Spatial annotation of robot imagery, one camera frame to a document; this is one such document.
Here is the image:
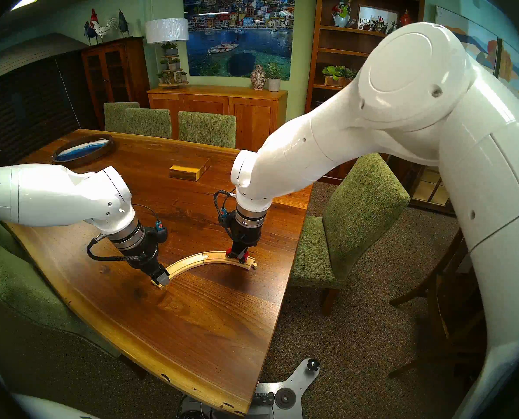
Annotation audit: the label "patterned ceramic vase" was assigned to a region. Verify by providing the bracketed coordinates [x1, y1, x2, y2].
[250, 65, 267, 91]

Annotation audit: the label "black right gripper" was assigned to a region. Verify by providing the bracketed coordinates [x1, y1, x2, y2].
[230, 224, 263, 261]

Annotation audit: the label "framed text sign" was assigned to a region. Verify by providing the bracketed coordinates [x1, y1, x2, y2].
[356, 5, 400, 34]

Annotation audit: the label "rectangular wooden block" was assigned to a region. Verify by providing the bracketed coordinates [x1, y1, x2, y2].
[169, 157, 211, 182]

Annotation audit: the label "dark window blind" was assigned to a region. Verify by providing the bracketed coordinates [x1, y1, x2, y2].
[0, 52, 95, 163]

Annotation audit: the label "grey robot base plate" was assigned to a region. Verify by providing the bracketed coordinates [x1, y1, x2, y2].
[179, 358, 321, 419]

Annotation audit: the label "dark wood glass cabinet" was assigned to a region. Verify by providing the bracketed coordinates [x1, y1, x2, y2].
[81, 36, 151, 131]

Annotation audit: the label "white left shoulder shell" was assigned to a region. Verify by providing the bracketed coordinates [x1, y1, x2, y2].
[12, 394, 101, 419]

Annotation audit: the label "tiered stand with succulents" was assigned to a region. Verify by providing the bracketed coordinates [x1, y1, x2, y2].
[157, 41, 189, 88]

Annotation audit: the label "dark glass door console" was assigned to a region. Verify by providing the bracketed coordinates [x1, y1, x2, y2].
[406, 161, 457, 216]

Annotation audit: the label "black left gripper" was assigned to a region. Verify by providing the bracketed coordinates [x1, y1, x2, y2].
[126, 241, 170, 288]

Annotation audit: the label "plant in white pot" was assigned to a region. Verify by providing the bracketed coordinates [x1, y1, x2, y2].
[265, 62, 283, 93]

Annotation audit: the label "curved wooden train track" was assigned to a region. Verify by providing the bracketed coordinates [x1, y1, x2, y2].
[204, 251, 258, 270]
[151, 252, 208, 288]

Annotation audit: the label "green upholstered chair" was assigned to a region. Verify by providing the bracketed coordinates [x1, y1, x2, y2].
[288, 153, 411, 317]
[104, 102, 140, 133]
[178, 111, 237, 149]
[0, 220, 121, 358]
[125, 108, 173, 139]

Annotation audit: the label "abstract landscape canvas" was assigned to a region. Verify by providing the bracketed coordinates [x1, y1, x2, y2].
[497, 38, 519, 117]
[434, 6, 501, 76]

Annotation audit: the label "blue rooster figurine red comb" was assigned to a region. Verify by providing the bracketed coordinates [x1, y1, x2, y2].
[84, 9, 100, 46]

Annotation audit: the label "white rooster figurine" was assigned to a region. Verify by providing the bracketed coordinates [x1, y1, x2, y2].
[93, 17, 119, 42]

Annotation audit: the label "tall wooden bookshelf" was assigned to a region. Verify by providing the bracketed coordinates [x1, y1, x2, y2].
[302, 0, 427, 183]

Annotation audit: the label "harbour town painting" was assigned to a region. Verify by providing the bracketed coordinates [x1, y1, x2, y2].
[183, 0, 296, 81]

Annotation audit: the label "colourful ceramic figurine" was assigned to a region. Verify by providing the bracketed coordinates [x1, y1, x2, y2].
[332, 0, 354, 28]

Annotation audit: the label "succulents in wooden planter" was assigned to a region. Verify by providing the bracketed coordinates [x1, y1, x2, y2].
[322, 65, 359, 89]

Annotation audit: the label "black braided cable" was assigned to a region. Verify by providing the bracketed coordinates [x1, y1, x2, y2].
[86, 234, 133, 262]
[214, 189, 239, 240]

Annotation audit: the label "light wood sideboard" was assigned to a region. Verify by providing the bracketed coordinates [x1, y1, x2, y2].
[147, 85, 288, 154]

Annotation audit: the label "dark wooden chair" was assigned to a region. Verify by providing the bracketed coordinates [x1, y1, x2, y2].
[388, 228, 489, 379]

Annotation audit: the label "white lamp shade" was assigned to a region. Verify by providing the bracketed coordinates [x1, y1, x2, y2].
[145, 18, 190, 45]

